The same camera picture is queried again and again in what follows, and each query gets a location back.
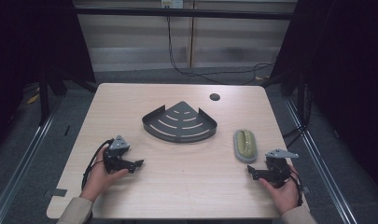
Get black wall cable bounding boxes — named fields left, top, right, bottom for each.
left=166, top=16, right=275, bottom=86

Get black corner shelf rack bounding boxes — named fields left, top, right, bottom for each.
left=141, top=101, right=218, bottom=144

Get green and grey sponge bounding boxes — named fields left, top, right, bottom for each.
left=232, top=129, right=259, bottom=164

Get black metal stand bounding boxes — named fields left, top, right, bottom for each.
left=36, top=71, right=69, bottom=127
left=260, top=71, right=312, bottom=132

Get grey tape piece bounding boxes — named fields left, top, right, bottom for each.
left=43, top=188, right=68, bottom=199

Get person's left hand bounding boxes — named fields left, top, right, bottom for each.
left=79, top=150, right=130, bottom=203

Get white wall socket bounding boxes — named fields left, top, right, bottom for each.
left=160, top=0, right=185, bottom=9

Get person's right hand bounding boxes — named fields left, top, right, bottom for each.
left=259, top=163, right=301, bottom=216

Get black horizontal bar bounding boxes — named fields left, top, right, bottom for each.
left=74, top=7, right=298, bottom=21

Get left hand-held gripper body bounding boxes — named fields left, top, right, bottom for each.
left=102, top=134, right=132, bottom=175

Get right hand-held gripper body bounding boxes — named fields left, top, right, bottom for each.
left=259, top=148, right=300, bottom=189

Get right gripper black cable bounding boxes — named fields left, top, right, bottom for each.
left=286, top=166, right=304, bottom=207

